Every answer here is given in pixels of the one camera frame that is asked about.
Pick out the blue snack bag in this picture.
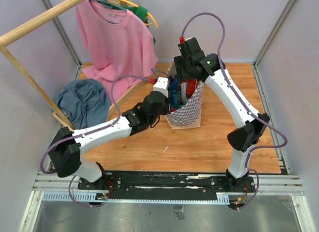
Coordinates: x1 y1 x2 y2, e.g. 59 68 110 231
168 80 182 106

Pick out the red Chuba chips bag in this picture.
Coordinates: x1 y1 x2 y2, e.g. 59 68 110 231
180 79 198 104

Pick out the blue checkered paper bag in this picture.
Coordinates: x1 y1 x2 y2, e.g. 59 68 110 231
166 63 204 129

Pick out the pink snack bag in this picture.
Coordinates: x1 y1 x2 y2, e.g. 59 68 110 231
169 104 184 112

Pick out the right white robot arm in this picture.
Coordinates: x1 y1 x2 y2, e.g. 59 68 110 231
174 36 270 192

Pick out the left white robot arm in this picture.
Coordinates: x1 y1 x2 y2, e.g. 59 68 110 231
48 91 169 190

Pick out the pink t-shirt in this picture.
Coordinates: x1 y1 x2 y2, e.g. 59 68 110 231
75 0 158 100

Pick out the blue crumpled cloth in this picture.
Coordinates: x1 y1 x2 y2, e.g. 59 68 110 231
56 79 111 129

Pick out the green garment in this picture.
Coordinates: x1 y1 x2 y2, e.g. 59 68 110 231
89 0 157 44

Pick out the yellow hanger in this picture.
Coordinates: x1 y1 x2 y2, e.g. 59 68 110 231
108 0 159 28

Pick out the grey-blue hanger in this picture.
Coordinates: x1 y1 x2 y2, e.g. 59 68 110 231
90 0 127 11

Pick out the wooden clothes rack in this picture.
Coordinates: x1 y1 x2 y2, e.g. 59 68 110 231
0 0 150 130

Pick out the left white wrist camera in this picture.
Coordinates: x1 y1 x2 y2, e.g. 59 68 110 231
153 77 169 98

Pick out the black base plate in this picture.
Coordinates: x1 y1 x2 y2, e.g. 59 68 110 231
78 171 256 201

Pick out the grey slotted cable duct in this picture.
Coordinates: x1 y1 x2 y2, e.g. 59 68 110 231
42 192 230 205

